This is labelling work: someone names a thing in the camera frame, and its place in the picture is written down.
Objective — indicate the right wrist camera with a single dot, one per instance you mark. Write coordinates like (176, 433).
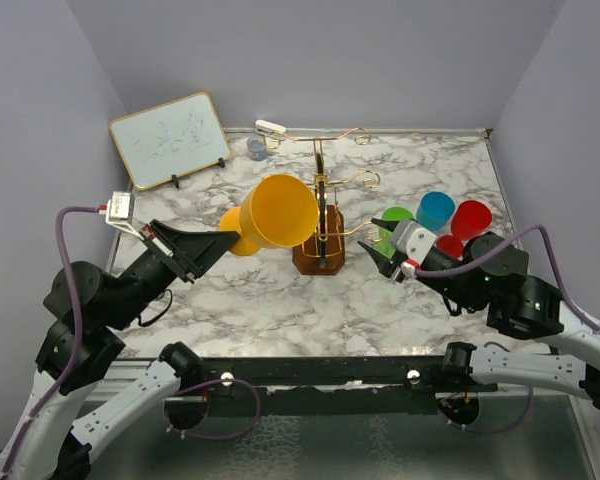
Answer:
(411, 243)

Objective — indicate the small whiteboard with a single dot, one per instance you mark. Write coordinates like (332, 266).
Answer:
(172, 140)

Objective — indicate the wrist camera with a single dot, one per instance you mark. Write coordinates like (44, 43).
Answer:
(118, 212)
(411, 243)

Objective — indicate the black front mounting rail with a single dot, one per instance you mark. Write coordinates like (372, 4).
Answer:
(314, 386)

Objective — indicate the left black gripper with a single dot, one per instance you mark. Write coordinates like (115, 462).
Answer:
(198, 249)

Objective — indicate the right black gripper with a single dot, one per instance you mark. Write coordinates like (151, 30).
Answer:
(384, 264)

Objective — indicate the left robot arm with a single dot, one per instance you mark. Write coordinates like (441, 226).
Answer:
(52, 440)

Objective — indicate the yellow wine glass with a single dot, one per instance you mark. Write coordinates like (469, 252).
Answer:
(281, 211)

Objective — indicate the white eraser block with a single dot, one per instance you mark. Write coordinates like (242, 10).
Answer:
(264, 127)

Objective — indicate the gold wire wine glass rack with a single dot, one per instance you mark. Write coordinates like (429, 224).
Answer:
(324, 252)

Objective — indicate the red wine glass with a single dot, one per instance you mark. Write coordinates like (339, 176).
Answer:
(471, 219)

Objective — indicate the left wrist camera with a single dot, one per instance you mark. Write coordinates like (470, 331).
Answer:
(118, 212)

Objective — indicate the blue wine glass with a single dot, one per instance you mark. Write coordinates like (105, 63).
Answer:
(435, 210)

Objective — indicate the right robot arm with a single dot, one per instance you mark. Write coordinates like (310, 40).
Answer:
(492, 276)

